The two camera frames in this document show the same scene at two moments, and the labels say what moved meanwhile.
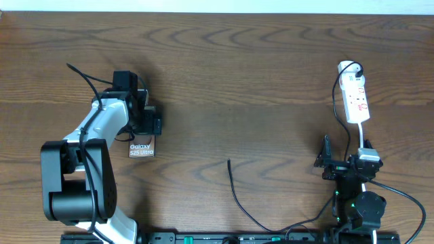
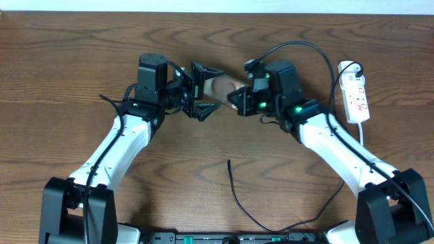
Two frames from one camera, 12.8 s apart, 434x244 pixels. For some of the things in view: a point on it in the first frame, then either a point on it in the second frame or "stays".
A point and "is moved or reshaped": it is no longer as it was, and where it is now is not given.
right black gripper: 337,168 -> 243,107
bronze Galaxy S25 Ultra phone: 142,146 is moved or reshaped
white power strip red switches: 352,92 stays
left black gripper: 148,127 -> 196,87
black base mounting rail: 247,238 stays
